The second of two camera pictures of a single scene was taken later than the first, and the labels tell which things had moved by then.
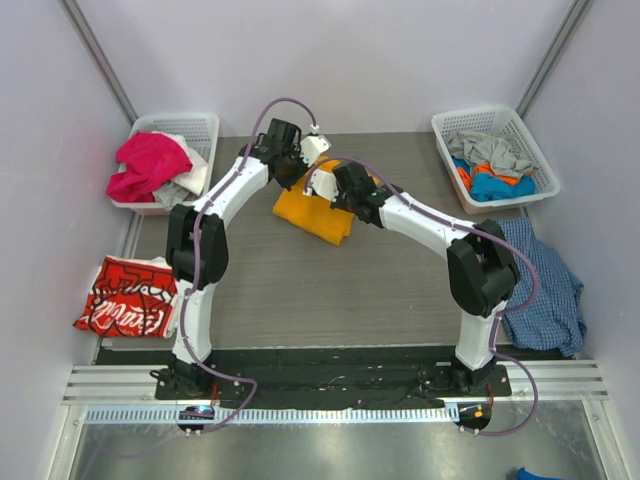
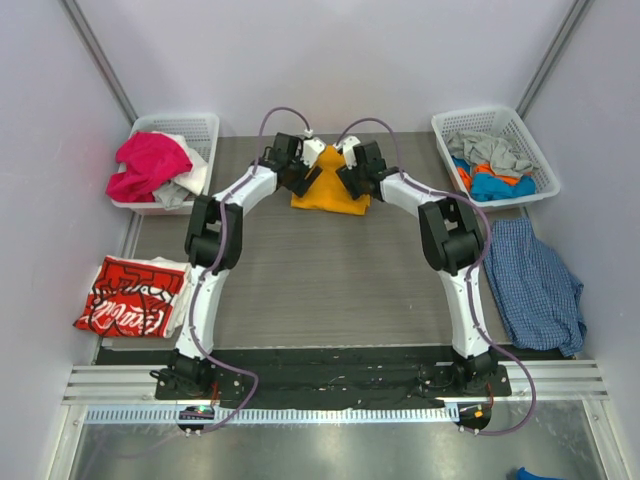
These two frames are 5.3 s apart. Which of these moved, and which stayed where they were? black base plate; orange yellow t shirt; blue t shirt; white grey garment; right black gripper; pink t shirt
Moved: orange yellow t shirt; right black gripper
Stayed: blue t shirt; white grey garment; black base plate; pink t shirt
